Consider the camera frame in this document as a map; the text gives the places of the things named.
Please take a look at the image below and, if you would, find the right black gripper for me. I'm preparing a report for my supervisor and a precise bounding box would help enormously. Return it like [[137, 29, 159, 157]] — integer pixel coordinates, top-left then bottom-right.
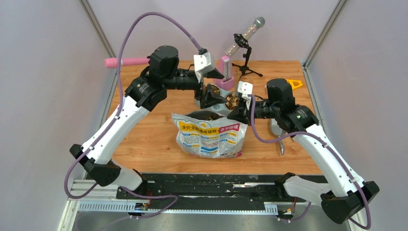
[[227, 95, 280, 127]]

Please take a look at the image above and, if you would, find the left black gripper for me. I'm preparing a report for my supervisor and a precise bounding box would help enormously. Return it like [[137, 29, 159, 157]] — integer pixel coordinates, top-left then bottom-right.
[[164, 68, 229, 109]]

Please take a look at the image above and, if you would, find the metal food scoop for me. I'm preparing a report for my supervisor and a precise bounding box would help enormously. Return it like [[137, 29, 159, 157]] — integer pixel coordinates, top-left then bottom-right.
[[270, 119, 286, 155]]

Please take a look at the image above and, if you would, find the pet food bag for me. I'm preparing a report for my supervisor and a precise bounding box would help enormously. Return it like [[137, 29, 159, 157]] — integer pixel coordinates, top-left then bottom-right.
[[171, 111, 248, 158]]

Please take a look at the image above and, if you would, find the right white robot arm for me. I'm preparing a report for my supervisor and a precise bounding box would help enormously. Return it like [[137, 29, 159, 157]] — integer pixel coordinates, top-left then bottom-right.
[[228, 78, 380, 230]]

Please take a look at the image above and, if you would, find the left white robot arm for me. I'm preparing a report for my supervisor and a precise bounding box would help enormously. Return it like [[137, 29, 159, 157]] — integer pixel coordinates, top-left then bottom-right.
[[70, 46, 226, 199]]

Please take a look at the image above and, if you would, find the grey double pet bowl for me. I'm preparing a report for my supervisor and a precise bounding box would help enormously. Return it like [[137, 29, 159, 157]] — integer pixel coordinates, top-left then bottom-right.
[[194, 83, 239, 116]]

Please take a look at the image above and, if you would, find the pink metronome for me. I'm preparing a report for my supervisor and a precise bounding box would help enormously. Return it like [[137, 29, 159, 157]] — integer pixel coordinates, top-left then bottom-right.
[[214, 55, 235, 90]]

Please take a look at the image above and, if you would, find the black tripod mic stand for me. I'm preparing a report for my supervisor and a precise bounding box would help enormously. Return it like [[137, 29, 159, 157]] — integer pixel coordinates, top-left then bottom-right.
[[232, 34, 263, 81]]

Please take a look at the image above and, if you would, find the yellow green triangle toy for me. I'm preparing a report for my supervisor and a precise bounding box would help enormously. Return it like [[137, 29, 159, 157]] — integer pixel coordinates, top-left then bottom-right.
[[286, 79, 303, 90]]

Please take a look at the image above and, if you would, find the pink microphone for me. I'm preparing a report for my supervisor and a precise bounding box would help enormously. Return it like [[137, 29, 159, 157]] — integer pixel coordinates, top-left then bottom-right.
[[104, 58, 150, 68]]

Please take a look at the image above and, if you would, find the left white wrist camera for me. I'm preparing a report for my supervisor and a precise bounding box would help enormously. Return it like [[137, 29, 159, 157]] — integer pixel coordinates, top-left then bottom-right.
[[193, 52, 216, 83]]

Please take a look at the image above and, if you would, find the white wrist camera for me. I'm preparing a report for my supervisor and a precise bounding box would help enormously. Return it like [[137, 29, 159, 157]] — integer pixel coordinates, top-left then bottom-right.
[[237, 81, 253, 101], [193, 52, 216, 83]]

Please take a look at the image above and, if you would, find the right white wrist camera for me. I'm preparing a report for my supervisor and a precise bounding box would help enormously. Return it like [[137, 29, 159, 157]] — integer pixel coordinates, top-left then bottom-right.
[[237, 81, 253, 101]]

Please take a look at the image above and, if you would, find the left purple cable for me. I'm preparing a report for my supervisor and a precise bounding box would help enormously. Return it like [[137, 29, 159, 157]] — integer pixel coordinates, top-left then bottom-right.
[[64, 12, 204, 200]]

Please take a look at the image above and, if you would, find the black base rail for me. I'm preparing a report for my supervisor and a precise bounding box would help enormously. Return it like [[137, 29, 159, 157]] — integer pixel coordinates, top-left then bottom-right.
[[79, 172, 355, 220]]

